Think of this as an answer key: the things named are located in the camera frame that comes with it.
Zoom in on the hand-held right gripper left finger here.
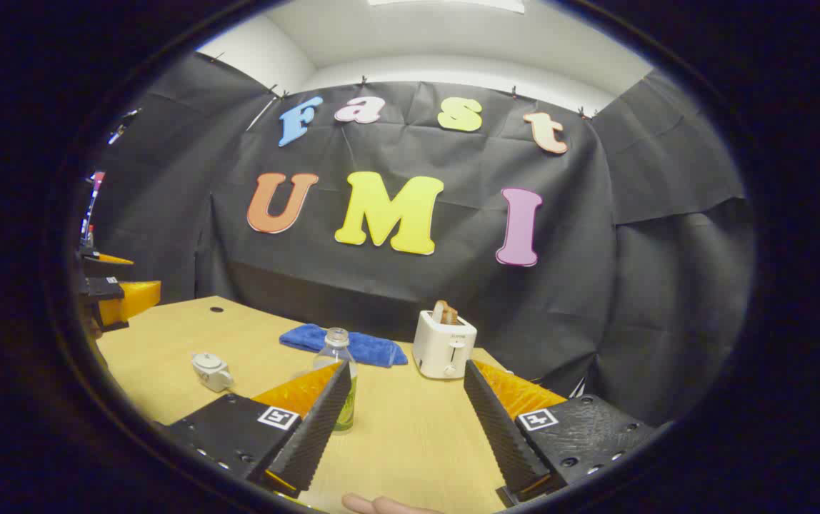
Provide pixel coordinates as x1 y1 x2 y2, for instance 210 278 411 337
160 359 352 499

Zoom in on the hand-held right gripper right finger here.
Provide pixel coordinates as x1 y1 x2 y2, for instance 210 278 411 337
463 359 668 504

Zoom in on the clear water bottle green label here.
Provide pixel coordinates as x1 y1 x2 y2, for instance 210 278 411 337
312 327 358 433

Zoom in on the white teacup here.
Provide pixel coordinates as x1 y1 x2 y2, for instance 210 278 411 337
191 352 236 393

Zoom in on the computer monitor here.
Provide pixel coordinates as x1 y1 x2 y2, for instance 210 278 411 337
80 170 106 247

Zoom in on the white toaster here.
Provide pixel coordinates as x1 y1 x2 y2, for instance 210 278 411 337
412 309 477 379

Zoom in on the blue towel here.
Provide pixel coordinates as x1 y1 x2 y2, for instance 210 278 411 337
279 323 409 368

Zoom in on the black backdrop cloth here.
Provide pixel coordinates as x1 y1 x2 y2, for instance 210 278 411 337
92 51 757 429

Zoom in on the ceiling light panel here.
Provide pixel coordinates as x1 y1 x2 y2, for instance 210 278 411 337
367 0 526 14

